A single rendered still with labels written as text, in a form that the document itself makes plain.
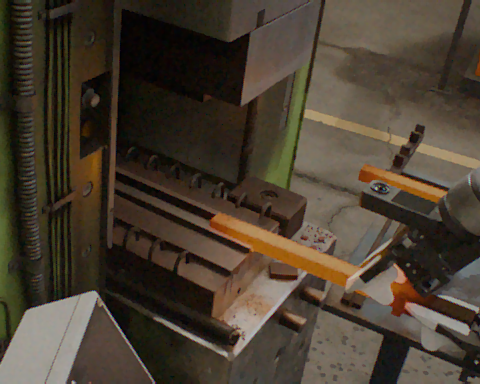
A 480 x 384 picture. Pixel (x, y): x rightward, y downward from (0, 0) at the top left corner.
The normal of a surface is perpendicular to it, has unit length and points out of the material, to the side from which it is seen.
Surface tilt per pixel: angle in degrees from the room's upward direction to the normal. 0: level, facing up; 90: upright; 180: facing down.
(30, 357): 30
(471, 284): 0
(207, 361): 90
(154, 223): 0
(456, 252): 90
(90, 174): 90
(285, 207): 0
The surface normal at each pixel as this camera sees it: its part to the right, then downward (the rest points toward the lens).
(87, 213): 0.85, 0.37
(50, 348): -0.40, -0.80
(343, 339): 0.11, -0.83
